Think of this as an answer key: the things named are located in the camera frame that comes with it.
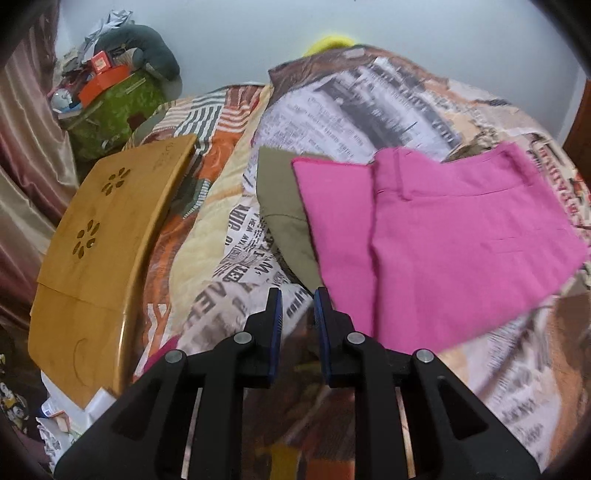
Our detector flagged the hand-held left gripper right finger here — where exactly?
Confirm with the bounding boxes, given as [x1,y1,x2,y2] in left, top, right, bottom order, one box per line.
[314,286,541,480]

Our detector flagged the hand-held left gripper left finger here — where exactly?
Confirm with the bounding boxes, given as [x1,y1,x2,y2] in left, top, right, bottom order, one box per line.
[53,287,283,480]

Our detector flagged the pink pants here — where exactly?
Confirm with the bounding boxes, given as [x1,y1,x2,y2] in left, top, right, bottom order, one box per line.
[291,142,589,354]

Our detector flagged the olive green pants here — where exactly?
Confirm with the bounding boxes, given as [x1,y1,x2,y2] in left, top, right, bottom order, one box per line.
[256,142,502,296]

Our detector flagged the striped patchwork quilt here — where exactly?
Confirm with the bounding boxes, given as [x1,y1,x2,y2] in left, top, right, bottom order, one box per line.
[134,83,273,374]

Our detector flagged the wooden lap desk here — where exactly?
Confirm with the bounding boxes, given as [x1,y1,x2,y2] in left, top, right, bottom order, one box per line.
[28,134,198,409]

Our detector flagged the newspaper print blanket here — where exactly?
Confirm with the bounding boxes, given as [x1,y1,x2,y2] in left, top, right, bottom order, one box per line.
[175,46,591,480]

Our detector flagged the pile of papers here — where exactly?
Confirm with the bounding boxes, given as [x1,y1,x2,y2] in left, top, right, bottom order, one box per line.
[37,374,116,462]

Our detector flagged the green storage box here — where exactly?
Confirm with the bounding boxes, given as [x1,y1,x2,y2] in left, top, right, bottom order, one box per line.
[67,69,169,160]

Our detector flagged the yellow pillow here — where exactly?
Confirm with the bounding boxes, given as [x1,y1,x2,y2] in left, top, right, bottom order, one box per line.
[302,33,356,56]

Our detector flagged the striped brown curtain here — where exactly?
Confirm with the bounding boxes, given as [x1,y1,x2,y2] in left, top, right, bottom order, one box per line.
[0,28,79,324]

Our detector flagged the orange box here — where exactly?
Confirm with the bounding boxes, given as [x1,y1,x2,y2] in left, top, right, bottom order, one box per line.
[78,65,132,104]

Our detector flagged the grey neck pillow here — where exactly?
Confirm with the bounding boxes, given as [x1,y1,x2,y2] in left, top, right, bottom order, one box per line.
[111,24,182,81]

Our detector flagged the wooden door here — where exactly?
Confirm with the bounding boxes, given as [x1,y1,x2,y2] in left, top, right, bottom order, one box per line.
[561,69,591,171]

